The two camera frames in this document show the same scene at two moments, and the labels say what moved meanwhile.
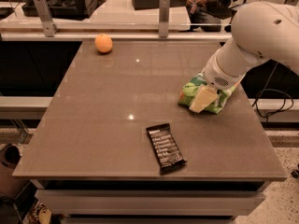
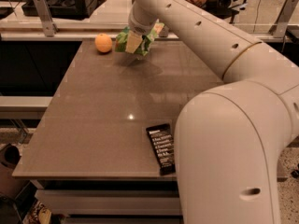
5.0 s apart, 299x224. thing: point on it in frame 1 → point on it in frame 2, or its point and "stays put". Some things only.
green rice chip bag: (190, 91) → (145, 44)
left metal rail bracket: (49, 28) stays put
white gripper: (217, 74) → (139, 27)
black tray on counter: (78, 6) stays put
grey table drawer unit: (149, 201) stays put
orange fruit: (104, 43) stays put
